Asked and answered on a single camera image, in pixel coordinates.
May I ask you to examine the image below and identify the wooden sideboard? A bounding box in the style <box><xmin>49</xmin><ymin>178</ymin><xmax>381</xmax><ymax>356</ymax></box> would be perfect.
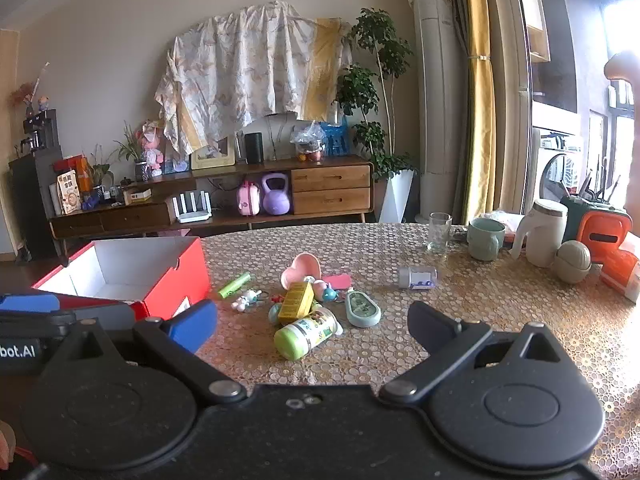
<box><xmin>47</xmin><ymin>155</ymin><xmax>375</xmax><ymax>241</ymax></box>

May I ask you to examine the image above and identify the red cardboard box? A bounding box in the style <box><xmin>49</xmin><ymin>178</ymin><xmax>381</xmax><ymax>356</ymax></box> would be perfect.
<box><xmin>31</xmin><ymin>236</ymin><xmax>213</xmax><ymax>333</ymax></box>

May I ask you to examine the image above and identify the teal oval digital device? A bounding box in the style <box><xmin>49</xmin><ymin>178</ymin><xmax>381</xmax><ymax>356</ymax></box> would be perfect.
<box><xmin>345</xmin><ymin>287</ymin><xmax>382</xmax><ymax>329</ymax></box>

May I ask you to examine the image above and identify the white lidded mug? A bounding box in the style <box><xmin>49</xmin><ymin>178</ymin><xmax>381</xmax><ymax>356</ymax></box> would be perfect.
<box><xmin>510</xmin><ymin>199</ymin><xmax>568</xmax><ymax>267</ymax></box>

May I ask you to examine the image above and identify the clear plastic bag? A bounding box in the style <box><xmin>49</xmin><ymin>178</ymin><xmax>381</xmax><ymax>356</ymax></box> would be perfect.
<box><xmin>290</xmin><ymin>121</ymin><xmax>327</xmax><ymax>163</ymax></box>

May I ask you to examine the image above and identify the bunch of dark utensils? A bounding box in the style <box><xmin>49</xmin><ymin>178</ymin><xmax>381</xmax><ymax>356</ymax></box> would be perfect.
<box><xmin>559</xmin><ymin>156</ymin><xmax>623</xmax><ymax>202</ymax></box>

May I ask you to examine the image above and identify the orange tool holder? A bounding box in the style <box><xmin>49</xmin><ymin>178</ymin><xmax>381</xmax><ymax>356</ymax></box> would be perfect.
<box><xmin>560</xmin><ymin>194</ymin><xmax>632</xmax><ymax>243</ymax></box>

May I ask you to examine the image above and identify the plant in patterned vase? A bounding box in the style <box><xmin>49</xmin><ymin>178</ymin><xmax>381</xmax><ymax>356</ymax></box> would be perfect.
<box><xmin>114</xmin><ymin>121</ymin><xmax>151</xmax><ymax>182</ymax></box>

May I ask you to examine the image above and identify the pink white packet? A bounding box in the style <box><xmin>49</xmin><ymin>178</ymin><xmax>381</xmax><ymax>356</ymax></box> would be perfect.
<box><xmin>492</xmin><ymin>212</ymin><xmax>526</xmax><ymax>246</ymax></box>

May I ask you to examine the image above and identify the white bottle with green lid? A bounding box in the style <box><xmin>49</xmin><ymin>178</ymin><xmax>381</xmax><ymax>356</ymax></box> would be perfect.
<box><xmin>273</xmin><ymin>306</ymin><xmax>343</xmax><ymax>361</ymax></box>

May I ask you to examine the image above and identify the yellow small carton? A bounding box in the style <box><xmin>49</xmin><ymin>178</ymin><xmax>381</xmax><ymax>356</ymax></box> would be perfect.
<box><xmin>277</xmin><ymin>281</ymin><xmax>315</xmax><ymax>325</ymax></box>

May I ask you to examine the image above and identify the pink toy suitcase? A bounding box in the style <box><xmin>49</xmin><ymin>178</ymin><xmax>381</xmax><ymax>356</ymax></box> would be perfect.
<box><xmin>237</xmin><ymin>180</ymin><xmax>262</xmax><ymax>217</ymax></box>

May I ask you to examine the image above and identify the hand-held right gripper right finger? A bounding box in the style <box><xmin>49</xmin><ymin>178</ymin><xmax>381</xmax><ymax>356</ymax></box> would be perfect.
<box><xmin>379</xmin><ymin>301</ymin><xmax>576</xmax><ymax>406</ymax></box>

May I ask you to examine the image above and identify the tall potted green plant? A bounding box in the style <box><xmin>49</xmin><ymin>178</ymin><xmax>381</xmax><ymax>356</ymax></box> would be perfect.
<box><xmin>334</xmin><ymin>8</ymin><xmax>418</xmax><ymax>223</ymax></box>

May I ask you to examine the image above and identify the wooden wall cabinet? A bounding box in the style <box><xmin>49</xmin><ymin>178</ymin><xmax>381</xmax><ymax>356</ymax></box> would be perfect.
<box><xmin>512</xmin><ymin>0</ymin><xmax>551</xmax><ymax>63</ymax></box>

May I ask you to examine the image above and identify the pink heart-shaped dish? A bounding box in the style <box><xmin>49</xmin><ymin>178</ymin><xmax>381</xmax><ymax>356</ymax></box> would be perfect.
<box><xmin>280</xmin><ymin>252</ymin><xmax>323</xmax><ymax>291</ymax></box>

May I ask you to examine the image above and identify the dried flower bouquet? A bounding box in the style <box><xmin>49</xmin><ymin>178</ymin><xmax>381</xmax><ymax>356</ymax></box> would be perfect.
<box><xmin>7</xmin><ymin>62</ymin><xmax>51</xmax><ymax>111</ymax></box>

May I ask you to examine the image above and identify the white orange snack box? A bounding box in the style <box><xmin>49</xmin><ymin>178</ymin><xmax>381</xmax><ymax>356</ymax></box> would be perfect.
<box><xmin>56</xmin><ymin>170</ymin><xmax>82</xmax><ymax>215</ymax></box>

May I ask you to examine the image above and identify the black speaker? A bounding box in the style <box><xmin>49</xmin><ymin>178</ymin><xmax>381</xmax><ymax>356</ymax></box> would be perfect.
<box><xmin>244</xmin><ymin>131</ymin><xmax>265</xmax><ymax>165</ymax></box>

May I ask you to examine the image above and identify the patterned cloth cover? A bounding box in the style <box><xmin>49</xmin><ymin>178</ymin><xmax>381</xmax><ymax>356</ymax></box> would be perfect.
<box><xmin>155</xmin><ymin>2</ymin><xmax>353</xmax><ymax>156</ymax></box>

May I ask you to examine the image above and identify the clear drinking glass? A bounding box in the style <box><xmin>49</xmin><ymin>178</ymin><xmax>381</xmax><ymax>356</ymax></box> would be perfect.
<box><xmin>427</xmin><ymin>212</ymin><xmax>453</xmax><ymax>252</ymax></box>

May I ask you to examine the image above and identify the cream photo frame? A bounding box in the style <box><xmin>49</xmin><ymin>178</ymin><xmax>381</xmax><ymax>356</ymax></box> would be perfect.
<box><xmin>190</xmin><ymin>135</ymin><xmax>236</xmax><ymax>170</ymax></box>

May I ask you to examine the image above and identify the standing white air conditioner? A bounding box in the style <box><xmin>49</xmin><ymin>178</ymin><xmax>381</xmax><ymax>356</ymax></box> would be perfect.
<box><xmin>406</xmin><ymin>0</ymin><xmax>471</xmax><ymax>223</ymax></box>

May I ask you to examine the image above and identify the round beige container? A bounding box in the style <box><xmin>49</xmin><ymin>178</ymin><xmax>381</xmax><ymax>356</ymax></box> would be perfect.
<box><xmin>553</xmin><ymin>240</ymin><xmax>592</xmax><ymax>284</ymax></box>

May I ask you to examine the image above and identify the purple kettlebell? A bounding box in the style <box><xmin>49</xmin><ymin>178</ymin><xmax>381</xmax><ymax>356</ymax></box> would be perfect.
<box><xmin>261</xmin><ymin>172</ymin><xmax>292</xmax><ymax>214</ymax></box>

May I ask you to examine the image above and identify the white washing machine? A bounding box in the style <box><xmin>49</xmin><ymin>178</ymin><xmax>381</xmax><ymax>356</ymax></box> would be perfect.
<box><xmin>532</xmin><ymin>127</ymin><xmax>586</xmax><ymax>216</ymax></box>

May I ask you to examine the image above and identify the small clear plastic bottle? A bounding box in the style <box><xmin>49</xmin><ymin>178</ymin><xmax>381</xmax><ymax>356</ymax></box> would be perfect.
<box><xmin>397</xmin><ymin>266</ymin><xmax>437</xmax><ymax>291</ymax></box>

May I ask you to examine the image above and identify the pink doll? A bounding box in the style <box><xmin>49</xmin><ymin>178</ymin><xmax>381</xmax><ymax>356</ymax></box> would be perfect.
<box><xmin>140</xmin><ymin>119</ymin><xmax>166</xmax><ymax>177</ymax></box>

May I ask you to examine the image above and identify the small potted plant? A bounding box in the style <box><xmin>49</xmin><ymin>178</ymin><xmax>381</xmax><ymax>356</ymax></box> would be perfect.
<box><xmin>90</xmin><ymin>145</ymin><xmax>116</xmax><ymax>188</ymax></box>

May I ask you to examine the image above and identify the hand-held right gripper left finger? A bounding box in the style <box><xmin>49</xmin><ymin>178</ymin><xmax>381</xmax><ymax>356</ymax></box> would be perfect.
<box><xmin>42</xmin><ymin>300</ymin><xmax>248</xmax><ymax>403</ymax></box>

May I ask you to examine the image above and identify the orange plastic box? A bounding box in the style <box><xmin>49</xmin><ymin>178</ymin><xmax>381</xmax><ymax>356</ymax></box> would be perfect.
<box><xmin>577</xmin><ymin>208</ymin><xmax>633</xmax><ymax>266</ymax></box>

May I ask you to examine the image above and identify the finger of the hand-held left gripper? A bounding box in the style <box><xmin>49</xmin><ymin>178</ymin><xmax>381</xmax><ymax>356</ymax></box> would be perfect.
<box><xmin>0</xmin><ymin>293</ymin><xmax>62</xmax><ymax>315</ymax></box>

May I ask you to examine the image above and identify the orange white packet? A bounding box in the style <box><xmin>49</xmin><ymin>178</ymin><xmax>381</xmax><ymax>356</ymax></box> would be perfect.
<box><xmin>600</xmin><ymin>247</ymin><xmax>640</xmax><ymax>303</ymax></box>

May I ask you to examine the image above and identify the yellow grey curtain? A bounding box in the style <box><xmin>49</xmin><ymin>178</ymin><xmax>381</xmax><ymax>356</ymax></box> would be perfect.
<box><xmin>440</xmin><ymin>0</ymin><xmax>531</xmax><ymax>221</ymax></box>

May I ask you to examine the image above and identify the white router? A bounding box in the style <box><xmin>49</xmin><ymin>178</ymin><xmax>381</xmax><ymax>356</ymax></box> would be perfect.
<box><xmin>171</xmin><ymin>191</ymin><xmax>212</xmax><ymax>224</ymax></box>

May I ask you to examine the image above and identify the black tall cabinet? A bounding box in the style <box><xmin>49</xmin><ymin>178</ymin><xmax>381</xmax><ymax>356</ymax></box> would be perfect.
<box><xmin>7</xmin><ymin>144</ymin><xmax>65</xmax><ymax>261</ymax></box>

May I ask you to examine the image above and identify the green tube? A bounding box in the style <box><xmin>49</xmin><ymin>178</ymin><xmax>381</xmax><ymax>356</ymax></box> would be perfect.
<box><xmin>216</xmin><ymin>271</ymin><xmax>252</xmax><ymax>301</ymax></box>

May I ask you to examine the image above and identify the green ceramic mug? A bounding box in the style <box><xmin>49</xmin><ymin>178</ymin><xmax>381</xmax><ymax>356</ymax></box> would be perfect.
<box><xmin>466</xmin><ymin>217</ymin><xmax>506</xmax><ymax>262</ymax></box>

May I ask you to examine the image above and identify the white rabbit astronaut keychain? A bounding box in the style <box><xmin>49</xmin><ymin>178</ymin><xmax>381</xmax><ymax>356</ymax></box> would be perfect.
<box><xmin>231</xmin><ymin>287</ymin><xmax>281</xmax><ymax>313</ymax></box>

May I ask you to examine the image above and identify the black coffee machine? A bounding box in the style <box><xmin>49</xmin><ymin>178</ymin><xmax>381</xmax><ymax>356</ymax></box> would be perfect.
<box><xmin>20</xmin><ymin>109</ymin><xmax>58</xmax><ymax>153</ymax></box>

